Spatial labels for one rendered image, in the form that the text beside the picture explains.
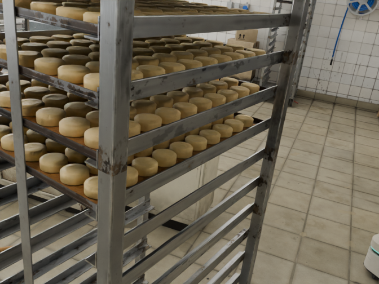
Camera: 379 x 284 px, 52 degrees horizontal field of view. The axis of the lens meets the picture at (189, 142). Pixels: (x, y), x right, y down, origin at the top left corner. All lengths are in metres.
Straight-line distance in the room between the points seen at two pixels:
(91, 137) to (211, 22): 0.29
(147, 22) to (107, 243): 0.33
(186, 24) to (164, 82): 0.10
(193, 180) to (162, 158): 1.52
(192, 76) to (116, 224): 0.28
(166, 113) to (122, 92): 0.23
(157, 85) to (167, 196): 1.81
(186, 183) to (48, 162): 1.62
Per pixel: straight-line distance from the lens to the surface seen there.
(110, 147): 0.54
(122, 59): 0.51
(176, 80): 0.65
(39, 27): 2.30
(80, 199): 0.65
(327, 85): 6.13
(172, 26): 0.62
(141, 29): 0.57
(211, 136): 0.90
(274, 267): 2.40
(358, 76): 6.10
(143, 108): 0.77
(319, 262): 2.56
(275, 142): 1.09
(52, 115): 0.71
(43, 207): 1.13
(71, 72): 0.63
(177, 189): 2.35
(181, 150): 0.81
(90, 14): 0.57
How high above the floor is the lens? 1.48
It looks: 23 degrees down
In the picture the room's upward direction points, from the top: 6 degrees clockwise
